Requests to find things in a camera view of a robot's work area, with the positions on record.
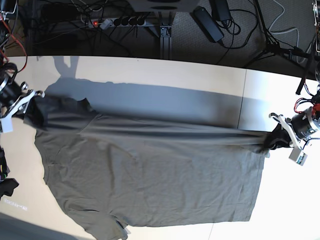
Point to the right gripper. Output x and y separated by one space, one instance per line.
14 97

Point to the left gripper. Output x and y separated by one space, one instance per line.
304 124

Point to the grey T-shirt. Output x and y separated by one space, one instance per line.
107 172

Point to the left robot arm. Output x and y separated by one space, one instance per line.
312 49

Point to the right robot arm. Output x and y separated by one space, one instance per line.
7 68

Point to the black tripod stand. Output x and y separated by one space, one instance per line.
293 55

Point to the black power strip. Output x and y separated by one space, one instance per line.
105 23

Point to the black cloth pile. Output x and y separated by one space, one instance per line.
7 185

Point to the white label sticker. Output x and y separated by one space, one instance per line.
14 204

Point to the black power brick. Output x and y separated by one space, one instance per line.
220 10
207 25

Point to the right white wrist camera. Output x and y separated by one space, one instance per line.
6 125

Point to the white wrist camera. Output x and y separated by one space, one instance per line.
6 125
298 156

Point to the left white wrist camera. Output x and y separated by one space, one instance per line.
298 156

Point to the aluminium frame post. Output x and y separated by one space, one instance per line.
165 42

